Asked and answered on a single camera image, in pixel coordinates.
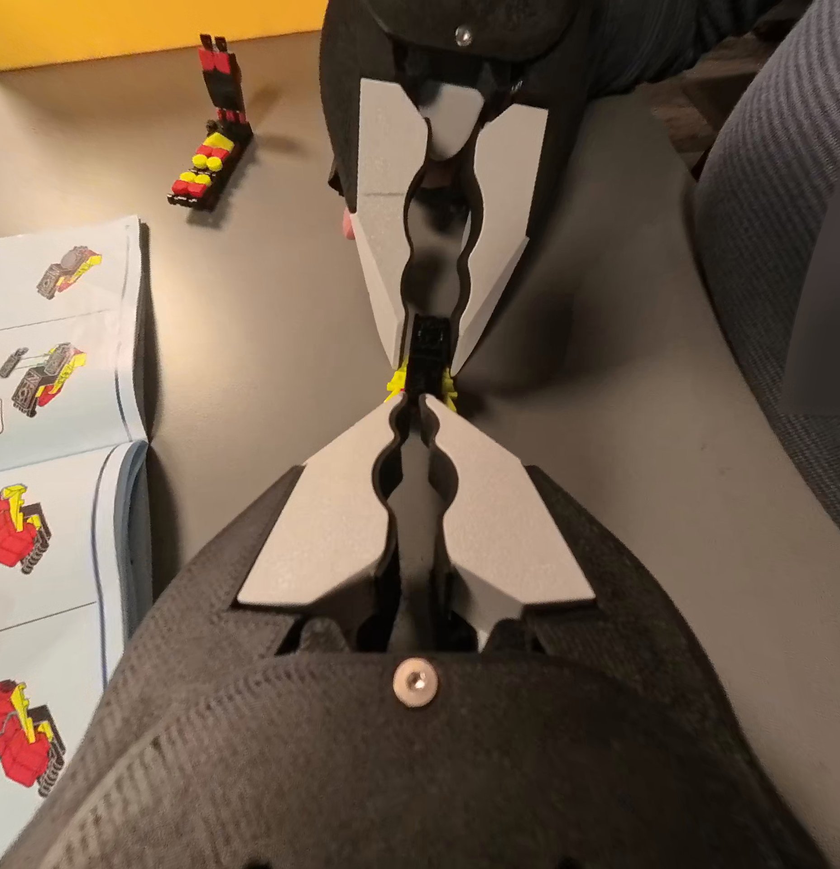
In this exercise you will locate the red yellow lego model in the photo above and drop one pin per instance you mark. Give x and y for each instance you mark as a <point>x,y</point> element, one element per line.
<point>430,353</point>

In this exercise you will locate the person's right hand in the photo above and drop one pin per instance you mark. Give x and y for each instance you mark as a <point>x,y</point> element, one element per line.
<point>348,224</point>

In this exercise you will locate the open instruction booklet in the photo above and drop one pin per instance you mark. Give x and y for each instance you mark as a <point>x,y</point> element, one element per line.
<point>53,475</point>

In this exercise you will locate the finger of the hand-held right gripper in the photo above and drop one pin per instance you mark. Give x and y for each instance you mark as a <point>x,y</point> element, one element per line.
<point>382,190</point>
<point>508,190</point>

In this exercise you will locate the person's right forearm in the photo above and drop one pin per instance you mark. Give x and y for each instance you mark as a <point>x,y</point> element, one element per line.
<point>664,41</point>

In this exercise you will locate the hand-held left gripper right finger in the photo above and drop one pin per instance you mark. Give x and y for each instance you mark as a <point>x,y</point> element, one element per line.
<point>515,543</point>

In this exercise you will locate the yellow plastic bin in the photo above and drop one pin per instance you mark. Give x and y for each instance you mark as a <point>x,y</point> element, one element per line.
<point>155,27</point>

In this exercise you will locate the long black red lego tail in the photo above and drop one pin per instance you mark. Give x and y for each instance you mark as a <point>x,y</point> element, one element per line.
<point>209,156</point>

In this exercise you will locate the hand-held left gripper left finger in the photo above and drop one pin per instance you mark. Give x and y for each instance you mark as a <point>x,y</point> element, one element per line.
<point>311,543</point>

